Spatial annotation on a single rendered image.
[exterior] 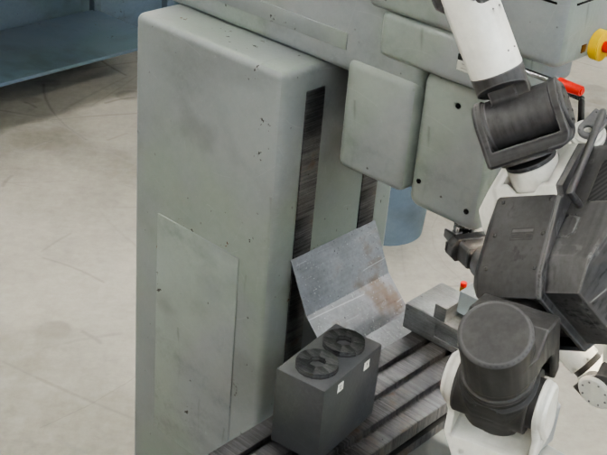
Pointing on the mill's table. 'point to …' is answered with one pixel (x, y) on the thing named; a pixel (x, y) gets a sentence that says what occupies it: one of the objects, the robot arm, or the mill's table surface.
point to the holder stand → (325, 391)
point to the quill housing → (451, 155)
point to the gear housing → (439, 51)
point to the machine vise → (435, 316)
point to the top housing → (529, 24)
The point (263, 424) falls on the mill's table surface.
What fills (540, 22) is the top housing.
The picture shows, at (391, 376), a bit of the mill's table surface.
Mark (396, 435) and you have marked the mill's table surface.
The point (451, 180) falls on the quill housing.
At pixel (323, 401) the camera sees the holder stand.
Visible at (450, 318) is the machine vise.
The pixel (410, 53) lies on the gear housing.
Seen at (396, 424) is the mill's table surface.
